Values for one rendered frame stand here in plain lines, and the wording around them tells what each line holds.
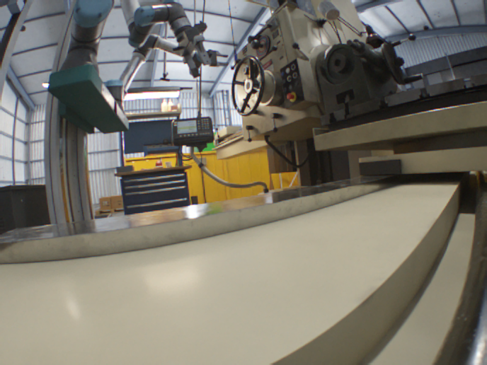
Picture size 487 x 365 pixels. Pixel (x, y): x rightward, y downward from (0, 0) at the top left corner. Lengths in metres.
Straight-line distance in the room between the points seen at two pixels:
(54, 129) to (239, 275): 0.82
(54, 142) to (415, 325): 0.97
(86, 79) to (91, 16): 0.19
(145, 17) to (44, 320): 0.78
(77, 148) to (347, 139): 1.16
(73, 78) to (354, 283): 0.74
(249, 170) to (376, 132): 3.50
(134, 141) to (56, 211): 2.28
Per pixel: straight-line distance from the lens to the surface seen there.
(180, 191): 2.46
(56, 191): 0.85
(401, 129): 0.73
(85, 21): 0.73
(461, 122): 0.69
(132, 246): 0.28
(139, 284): 0.19
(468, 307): 0.16
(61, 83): 0.73
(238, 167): 3.99
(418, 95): 0.76
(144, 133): 3.02
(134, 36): 0.91
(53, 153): 0.86
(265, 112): 1.51
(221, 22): 11.37
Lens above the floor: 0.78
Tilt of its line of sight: 2 degrees down
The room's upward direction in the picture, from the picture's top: 6 degrees counter-clockwise
